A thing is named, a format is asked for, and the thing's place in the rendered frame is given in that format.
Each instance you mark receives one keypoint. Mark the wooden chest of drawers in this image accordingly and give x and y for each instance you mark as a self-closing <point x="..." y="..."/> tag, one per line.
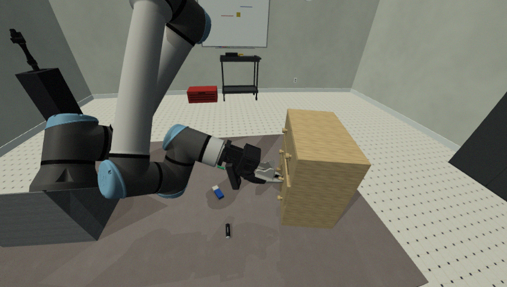
<point x="330" y="167"/>

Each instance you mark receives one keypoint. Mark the wooden drawer front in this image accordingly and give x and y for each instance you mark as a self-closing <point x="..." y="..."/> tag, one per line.
<point x="285" y="184"/>
<point x="283" y="150"/>
<point x="282" y="208"/>
<point x="279" y="169"/>
<point x="287" y="130"/>
<point x="292" y="157"/>

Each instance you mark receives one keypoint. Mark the blue and white eraser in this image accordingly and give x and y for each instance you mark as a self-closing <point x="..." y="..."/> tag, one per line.
<point x="218" y="192"/>

